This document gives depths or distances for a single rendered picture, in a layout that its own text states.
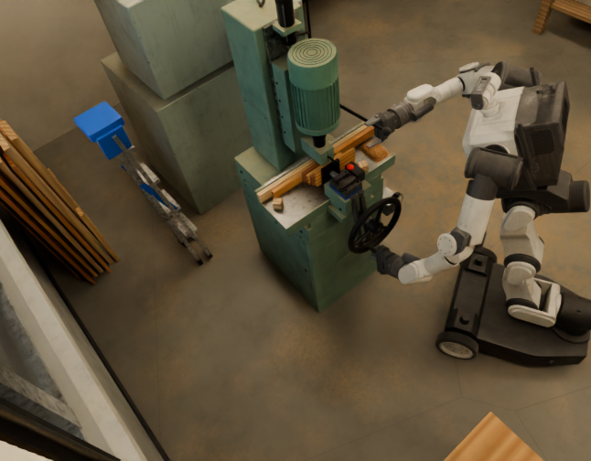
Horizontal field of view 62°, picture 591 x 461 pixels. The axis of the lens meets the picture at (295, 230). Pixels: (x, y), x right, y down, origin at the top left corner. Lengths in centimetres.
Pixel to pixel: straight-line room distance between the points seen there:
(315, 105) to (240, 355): 146
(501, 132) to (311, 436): 163
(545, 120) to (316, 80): 73
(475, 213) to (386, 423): 128
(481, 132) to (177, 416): 194
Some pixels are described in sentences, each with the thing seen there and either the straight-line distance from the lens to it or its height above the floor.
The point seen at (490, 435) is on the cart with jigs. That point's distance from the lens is 206.
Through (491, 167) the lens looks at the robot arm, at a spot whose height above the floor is 135.
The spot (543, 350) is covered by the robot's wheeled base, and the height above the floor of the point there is 17.
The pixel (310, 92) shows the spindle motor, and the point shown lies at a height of 137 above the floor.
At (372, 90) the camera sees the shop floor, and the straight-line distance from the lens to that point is 395.
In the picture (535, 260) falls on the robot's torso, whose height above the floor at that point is 68.
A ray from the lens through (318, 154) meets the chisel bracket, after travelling 202.
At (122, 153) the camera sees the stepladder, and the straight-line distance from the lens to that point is 230.
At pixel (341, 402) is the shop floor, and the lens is 258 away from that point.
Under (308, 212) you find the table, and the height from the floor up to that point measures 90.
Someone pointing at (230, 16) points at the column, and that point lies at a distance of 195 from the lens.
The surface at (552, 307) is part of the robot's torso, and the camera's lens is 256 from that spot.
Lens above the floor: 248
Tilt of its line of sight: 54 degrees down
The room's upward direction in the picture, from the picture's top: 10 degrees counter-clockwise
